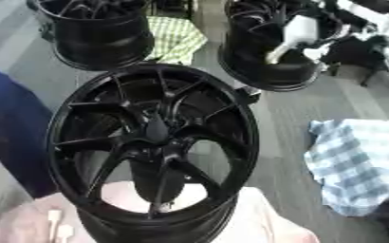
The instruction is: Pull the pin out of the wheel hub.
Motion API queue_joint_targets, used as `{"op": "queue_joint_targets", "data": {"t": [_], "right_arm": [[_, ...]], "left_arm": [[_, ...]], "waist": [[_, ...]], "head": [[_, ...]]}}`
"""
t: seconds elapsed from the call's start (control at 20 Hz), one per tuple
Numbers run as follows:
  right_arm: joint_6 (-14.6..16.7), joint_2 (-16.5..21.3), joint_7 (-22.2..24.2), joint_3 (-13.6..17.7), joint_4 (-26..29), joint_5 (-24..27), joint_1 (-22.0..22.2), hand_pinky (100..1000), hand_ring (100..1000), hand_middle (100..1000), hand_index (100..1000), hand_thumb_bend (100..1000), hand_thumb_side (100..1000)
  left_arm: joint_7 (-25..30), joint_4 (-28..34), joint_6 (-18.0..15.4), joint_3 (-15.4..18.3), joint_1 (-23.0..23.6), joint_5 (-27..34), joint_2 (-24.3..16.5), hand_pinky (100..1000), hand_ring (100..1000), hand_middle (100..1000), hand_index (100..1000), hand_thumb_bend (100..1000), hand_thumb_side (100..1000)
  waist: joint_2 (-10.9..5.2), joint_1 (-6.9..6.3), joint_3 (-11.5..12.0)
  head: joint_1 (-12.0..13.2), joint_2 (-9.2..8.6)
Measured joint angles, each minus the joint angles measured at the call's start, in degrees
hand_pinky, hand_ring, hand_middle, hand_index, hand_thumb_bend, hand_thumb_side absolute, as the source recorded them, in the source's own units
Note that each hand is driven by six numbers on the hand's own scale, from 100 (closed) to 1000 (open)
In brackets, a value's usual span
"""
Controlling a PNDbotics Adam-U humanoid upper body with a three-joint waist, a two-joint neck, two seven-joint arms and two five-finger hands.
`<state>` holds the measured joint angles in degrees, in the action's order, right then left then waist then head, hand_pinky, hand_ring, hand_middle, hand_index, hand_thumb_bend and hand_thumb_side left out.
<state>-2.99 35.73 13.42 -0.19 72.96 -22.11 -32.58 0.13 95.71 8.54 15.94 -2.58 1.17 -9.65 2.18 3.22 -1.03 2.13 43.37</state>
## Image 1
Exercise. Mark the white plastic object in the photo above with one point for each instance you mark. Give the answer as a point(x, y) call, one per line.
point(298, 31)

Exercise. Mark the black wheel rim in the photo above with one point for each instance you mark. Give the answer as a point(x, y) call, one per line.
point(104, 41)
point(247, 60)

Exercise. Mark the green white checked cloth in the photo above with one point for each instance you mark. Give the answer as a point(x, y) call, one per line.
point(175, 38)

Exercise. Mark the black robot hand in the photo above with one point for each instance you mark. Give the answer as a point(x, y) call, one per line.
point(159, 180)

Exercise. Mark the black stand with legs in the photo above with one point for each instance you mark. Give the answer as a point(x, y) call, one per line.
point(353, 50)

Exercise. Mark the black spoked wheel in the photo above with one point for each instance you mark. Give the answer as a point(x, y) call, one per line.
point(92, 95)

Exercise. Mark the white pin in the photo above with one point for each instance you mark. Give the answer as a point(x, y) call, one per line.
point(65, 232)
point(54, 216)

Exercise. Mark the person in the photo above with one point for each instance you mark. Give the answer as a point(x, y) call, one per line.
point(12, 126)

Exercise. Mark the blue white checked cloth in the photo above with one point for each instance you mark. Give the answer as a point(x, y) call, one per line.
point(358, 164)

